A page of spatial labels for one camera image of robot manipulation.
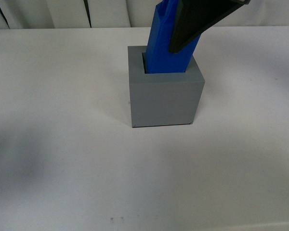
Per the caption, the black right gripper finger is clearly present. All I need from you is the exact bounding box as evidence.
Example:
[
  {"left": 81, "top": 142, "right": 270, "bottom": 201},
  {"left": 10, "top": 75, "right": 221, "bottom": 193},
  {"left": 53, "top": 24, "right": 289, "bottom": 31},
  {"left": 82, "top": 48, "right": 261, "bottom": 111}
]
[{"left": 169, "top": 0, "right": 250, "bottom": 53}]

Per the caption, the blue rectangular part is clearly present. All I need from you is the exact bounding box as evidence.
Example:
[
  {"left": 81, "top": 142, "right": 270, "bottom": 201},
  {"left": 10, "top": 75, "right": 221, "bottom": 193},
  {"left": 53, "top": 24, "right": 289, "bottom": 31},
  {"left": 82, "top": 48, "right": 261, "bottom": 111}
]
[{"left": 144, "top": 0, "right": 200, "bottom": 74}]

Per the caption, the gray square base block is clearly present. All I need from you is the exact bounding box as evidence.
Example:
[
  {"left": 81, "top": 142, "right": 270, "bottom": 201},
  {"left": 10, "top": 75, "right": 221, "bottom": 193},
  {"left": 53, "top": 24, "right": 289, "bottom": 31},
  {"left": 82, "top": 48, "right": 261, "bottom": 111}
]
[{"left": 128, "top": 46, "right": 205, "bottom": 128}]

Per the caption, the white pleated curtain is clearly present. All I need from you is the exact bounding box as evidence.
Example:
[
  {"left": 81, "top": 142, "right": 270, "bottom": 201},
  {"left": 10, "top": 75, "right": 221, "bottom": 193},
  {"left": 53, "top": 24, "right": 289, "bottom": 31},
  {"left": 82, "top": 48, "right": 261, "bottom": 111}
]
[{"left": 0, "top": 0, "right": 289, "bottom": 29}]

